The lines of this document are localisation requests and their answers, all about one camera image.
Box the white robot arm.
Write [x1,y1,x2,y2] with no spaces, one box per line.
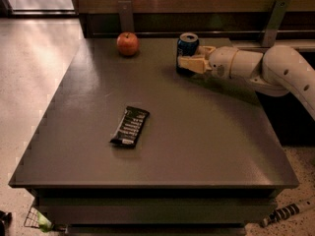
[177,45,315,119]

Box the wire basket with green item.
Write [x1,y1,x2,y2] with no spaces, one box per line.
[24,204,54,233]

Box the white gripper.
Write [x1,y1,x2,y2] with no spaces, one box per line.
[177,45,238,79]

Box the metal bracket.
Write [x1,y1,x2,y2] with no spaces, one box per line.
[118,0,135,32]
[260,0,291,48]

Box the black snack bar wrapper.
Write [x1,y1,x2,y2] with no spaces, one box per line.
[110,106,150,148]

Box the dark grey table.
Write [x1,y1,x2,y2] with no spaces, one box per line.
[10,39,298,236]

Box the left metal bracket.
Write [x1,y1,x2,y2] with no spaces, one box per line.
[118,0,135,32]

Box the blue pepsi can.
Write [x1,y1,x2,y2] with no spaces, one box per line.
[176,32,199,77]

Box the right metal bracket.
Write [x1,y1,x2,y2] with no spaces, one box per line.
[260,0,291,48]

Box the dark object at floor edge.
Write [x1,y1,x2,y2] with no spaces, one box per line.
[0,210,12,236]

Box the red apple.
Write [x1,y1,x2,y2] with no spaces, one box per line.
[116,32,140,56]

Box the striped stick on floor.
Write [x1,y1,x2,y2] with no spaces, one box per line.
[260,197,315,227]

